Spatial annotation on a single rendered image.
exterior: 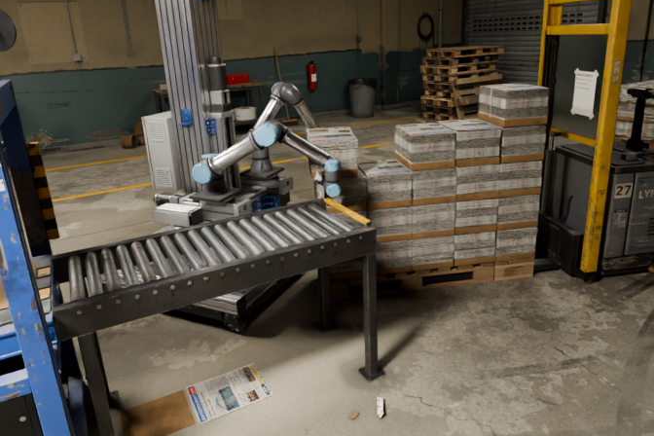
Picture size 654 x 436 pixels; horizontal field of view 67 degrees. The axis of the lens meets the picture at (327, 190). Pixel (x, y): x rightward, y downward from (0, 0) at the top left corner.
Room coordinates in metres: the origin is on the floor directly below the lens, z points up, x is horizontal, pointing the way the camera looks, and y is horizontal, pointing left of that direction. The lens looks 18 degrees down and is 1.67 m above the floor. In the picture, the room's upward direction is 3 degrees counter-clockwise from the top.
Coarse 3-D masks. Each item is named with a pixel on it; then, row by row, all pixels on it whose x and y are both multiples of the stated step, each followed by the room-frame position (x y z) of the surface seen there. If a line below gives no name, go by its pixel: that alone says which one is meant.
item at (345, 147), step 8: (336, 136) 3.02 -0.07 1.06; (344, 136) 3.00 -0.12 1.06; (352, 136) 2.99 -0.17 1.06; (312, 144) 2.87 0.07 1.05; (320, 144) 2.88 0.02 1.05; (328, 144) 2.88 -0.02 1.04; (336, 144) 2.88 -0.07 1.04; (344, 144) 2.89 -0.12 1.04; (352, 144) 2.89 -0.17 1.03; (328, 152) 2.89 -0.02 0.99; (336, 152) 2.89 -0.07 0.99; (344, 152) 2.89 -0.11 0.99; (352, 152) 2.90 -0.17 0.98; (344, 160) 2.89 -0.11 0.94; (352, 160) 2.90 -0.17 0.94; (312, 168) 2.88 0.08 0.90; (320, 168) 2.88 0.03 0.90; (344, 168) 2.89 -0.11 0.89; (352, 168) 2.90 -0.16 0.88
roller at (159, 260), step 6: (150, 240) 2.11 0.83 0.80; (150, 246) 2.05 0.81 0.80; (156, 246) 2.04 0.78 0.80; (150, 252) 2.01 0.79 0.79; (156, 252) 1.98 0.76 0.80; (156, 258) 1.92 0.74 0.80; (162, 258) 1.92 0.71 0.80; (156, 264) 1.88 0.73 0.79; (162, 264) 1.86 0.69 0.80; (162, 270) 1.81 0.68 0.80; (168, 270) 1.80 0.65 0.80; (162, 276) 1.77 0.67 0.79
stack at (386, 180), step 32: (384, 160) 3.27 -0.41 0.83; (320, 192) 2.89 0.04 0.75; (352, 192) 2.89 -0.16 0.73; (384, 192) 2.92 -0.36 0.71; (416, 192) 2.95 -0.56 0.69; (448, 192) 2.98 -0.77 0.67; (480, 192) 3.00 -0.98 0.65; (352, 224) 2.89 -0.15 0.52; (384, 224) 2.92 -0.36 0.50; (416, 224) 2.95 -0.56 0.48; (448, 224) 2.98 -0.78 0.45; (480, 224) 3.00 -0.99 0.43; (384, 256) 2.92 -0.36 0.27; (416, 256) 2.95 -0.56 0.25; (448, 256) 2.98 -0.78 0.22; (480, 256) 3.01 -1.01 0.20; (416, 288) 2.95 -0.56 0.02
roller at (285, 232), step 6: (264, 216) 2.39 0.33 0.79; (270, 216) 2.36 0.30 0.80; (270, 222) 2.31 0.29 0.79; (276, 222) 2.27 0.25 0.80; (276, 228) 2.23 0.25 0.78; (282, 228) 2.19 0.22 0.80; (288, 228) 2.19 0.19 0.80; (282, 234) 2.16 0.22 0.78; (288, 234) 2.12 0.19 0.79; (294, 234) 2.11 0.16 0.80; (288, 240) 2.11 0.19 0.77; (294, 240) 2.05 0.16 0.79; (300, 240) 2.03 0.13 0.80
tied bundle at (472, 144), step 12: (456, 132) 3.00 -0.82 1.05; (468, 132) 2.99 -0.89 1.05; (480, 132) 3.00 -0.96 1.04; (492, 132) 3.01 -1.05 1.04; (456, 144) 2.99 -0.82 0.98; (468, 144) 3.00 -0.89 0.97; (480, 144) 3.01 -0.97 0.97; (492, 144) 3.02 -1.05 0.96; (456, 156) 2.98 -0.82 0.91; (468, 156) 2.99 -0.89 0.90; (480, 156) 3.00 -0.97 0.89; (492, 156) 3.01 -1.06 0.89
